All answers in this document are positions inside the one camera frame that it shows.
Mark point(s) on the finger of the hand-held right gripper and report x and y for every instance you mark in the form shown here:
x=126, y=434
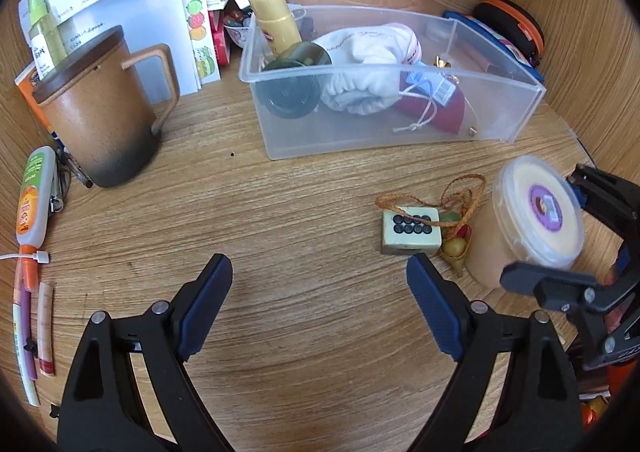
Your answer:
x=550, y=284
x=607, y=204

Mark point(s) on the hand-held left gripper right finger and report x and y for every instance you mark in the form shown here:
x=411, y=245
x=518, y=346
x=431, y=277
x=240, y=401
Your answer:
x=435, y=307

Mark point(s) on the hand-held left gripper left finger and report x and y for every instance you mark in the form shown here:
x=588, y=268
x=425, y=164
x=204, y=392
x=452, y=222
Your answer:
x=207, y=302

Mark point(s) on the cream tub with lid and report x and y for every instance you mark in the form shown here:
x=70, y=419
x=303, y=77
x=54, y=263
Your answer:
x=520, y=212

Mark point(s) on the clear plastic storage bin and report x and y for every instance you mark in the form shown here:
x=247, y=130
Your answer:
x=500, y=106

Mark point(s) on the red heart velvet pouch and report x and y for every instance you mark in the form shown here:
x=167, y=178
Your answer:
x=450, y=114

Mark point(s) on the pink round case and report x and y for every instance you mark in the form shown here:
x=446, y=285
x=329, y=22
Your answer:
x=414, y=47

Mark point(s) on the yellow bottle black cap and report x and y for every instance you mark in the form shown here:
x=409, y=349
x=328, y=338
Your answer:
x=277, y=21

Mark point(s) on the wooden desktop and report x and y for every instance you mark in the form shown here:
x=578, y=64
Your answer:
x=300, y=212

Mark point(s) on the white tile with black dots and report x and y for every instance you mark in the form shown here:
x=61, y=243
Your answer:
x=405, y=242

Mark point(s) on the pink lip balm stick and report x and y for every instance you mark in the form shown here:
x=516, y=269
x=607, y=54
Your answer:
x=46, y=327

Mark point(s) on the purple pen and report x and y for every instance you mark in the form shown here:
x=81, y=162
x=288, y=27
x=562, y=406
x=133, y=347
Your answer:
x=28, y=332

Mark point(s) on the metal keyring clip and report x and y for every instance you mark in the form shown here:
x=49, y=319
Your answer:
x=56, y=202

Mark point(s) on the pink wallet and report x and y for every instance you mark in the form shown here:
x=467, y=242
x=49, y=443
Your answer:
x=475, y=56

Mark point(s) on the orange green tube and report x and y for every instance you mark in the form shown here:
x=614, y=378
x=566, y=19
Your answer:
x=35, y=192

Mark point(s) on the brown ceramic mug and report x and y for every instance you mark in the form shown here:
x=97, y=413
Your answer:
x=100, y=121

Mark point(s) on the black orange zip case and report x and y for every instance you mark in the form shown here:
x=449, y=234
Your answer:
x=505, y=16

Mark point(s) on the red book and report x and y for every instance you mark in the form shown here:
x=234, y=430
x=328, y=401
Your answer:
x=220, y=36

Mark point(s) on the small white bowl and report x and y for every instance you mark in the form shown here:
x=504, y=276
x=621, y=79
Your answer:
x=237, y=34

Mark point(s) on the fruit picture box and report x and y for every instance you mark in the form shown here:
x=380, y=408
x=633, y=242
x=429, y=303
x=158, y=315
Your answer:
x=200, y=31

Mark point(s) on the orange white packet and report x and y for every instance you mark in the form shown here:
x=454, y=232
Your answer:
x=30, y=86

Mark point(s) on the white file holder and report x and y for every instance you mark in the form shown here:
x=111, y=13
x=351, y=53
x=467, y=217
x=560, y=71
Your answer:
x=150, y=6

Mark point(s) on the green spray bottle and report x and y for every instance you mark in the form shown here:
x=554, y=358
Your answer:
x=42, y=31

